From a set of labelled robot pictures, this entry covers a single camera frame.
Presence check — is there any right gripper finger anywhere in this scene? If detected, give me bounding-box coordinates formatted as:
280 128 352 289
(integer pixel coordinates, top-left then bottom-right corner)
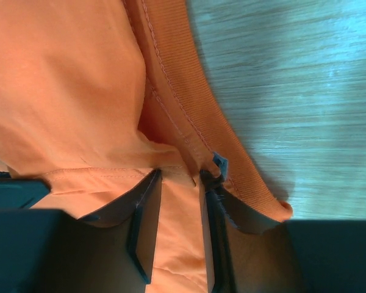
200 154 366 292

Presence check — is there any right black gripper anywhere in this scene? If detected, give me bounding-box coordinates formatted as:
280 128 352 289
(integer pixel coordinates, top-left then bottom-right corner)
0 170 162 292

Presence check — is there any orange t shirt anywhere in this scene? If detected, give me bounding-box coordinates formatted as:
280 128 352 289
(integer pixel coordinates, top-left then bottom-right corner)
0 1 292 292

